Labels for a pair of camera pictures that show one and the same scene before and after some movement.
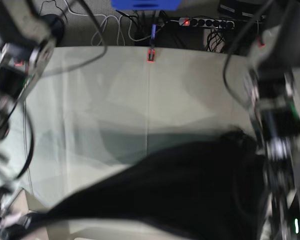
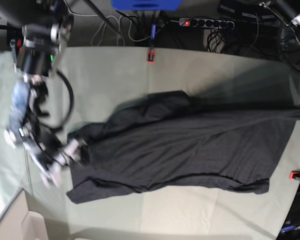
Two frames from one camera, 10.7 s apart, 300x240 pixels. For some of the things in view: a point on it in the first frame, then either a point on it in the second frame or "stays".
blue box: (146, 5) stays
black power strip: (207, 22) stays
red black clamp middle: (151, 54) stays
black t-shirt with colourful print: (210, 190) to (171, 137)
